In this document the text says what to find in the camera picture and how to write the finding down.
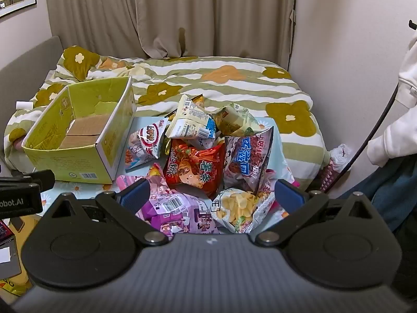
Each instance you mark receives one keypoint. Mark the potato chip packet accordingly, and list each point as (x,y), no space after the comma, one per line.
(237,208)

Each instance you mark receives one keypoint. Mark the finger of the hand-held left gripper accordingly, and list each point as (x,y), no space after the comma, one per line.
(35,179)

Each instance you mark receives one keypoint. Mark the magenta snack packet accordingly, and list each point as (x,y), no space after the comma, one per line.
(295,184)

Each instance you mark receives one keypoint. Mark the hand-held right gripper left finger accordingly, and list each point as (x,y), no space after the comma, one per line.
(135,195)

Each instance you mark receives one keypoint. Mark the blue jeans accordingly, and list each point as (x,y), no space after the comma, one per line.
(391,186)

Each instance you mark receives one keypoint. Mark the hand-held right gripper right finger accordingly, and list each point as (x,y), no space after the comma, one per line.
(288,195)

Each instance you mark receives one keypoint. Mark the white blue snack packet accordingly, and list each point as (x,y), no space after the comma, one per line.
(189,124)

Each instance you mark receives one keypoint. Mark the grey box with white label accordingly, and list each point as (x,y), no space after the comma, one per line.
(16,267)

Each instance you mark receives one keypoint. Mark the floral striped blanket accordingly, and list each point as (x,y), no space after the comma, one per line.
(195,78)

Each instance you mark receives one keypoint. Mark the purple snack packet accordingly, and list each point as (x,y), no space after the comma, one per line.
(176,208)

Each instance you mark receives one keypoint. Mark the yellow object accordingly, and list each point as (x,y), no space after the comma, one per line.
(16,287)

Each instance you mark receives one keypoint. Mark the small black clip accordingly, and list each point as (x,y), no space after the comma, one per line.
(413,25)

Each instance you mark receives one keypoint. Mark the green snack packet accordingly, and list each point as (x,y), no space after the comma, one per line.
(234,119)

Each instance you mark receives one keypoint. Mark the white pink snack packet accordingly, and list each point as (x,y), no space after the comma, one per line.
(146,140)

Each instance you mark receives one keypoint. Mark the silver blue snack packet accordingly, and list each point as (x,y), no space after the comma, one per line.
(247,156)

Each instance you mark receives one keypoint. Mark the dark red small box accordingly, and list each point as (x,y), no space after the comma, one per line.
(5,233)

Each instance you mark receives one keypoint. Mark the white folded tissue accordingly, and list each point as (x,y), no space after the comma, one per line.
(24,105)

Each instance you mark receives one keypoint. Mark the yellow-green cardboard box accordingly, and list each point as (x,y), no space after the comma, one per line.
(88,94)

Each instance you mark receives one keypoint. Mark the red snack packet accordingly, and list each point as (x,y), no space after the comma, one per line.
(195,169)

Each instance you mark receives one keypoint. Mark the beige curtain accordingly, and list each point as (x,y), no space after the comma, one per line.
(163,13)

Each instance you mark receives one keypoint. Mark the white plastic bag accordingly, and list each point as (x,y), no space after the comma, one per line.
(340,155)

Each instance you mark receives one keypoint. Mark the pink patterned bag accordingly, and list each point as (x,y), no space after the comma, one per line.
(327,174)

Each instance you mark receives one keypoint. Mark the grey upholstered headboard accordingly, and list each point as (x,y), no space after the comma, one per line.
(19,71)

